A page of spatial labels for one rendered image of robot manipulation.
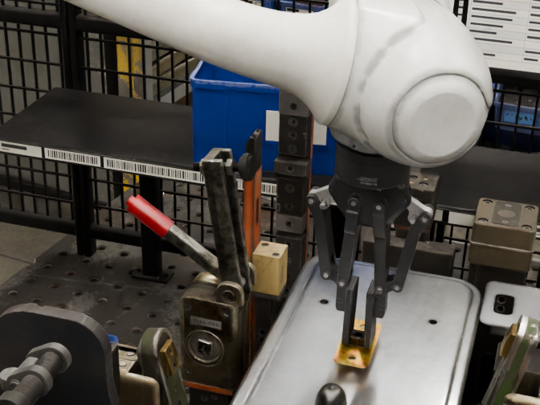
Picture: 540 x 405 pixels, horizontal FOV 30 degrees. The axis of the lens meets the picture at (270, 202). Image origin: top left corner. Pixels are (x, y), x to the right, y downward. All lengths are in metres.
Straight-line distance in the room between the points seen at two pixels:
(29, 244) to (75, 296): 1.60
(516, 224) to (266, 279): 0.33
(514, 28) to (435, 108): 0.79
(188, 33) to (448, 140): 0.21
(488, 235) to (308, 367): 0.32
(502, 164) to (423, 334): 0.43
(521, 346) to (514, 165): 0.57
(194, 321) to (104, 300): 0.66
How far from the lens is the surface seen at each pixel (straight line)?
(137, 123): 1.60
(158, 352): 0.95
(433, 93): 0.72
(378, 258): 1.04
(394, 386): 1.08
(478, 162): 1.52
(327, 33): 0.77
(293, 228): 1.40
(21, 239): 3.41
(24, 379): 0.79
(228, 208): 1.05
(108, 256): 1.89
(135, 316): 1.72
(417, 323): 1.18
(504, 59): 1.52
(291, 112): 1.33
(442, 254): 1.33
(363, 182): 0.97
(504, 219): 1.30
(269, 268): 1.17
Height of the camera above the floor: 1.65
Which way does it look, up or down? 27 degrees down
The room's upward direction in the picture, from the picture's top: 2 degrees clockwise
